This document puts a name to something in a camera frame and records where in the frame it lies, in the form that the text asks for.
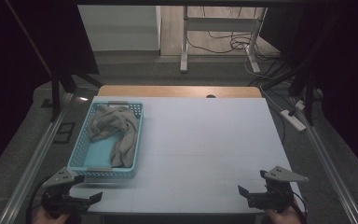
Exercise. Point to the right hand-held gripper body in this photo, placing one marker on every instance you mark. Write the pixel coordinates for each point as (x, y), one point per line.
(273, 197)

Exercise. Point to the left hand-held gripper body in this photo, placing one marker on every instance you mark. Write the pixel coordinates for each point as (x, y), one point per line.
(59, 200)

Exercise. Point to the light blue plastic basket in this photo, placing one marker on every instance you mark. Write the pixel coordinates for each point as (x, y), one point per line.
(98, 152)

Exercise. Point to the grey knit garment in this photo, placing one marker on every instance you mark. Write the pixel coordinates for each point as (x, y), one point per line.
(115, 123)

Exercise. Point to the person's left hand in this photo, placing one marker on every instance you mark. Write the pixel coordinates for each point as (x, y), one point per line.
(49, 219)

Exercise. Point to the person's right hand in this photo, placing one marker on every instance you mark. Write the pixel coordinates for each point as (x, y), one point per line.
(284, 218)

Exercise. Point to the white power strip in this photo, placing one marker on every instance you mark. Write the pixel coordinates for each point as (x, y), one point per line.
(293, 120)

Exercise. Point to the white plug adapter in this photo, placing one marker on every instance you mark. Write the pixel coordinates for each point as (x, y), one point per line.
(300, 104)

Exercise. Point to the black stand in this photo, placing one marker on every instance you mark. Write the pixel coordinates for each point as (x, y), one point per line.
(308, 93)
(55, 93)

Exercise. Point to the white cabinet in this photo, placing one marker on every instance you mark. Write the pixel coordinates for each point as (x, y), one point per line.
(118, 28)

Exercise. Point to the aluminium frame rail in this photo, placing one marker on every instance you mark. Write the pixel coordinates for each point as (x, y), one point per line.
(329, 168)
(34, 161)

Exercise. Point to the white metal desk frame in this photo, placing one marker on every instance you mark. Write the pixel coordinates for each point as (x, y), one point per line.
(184, 46)

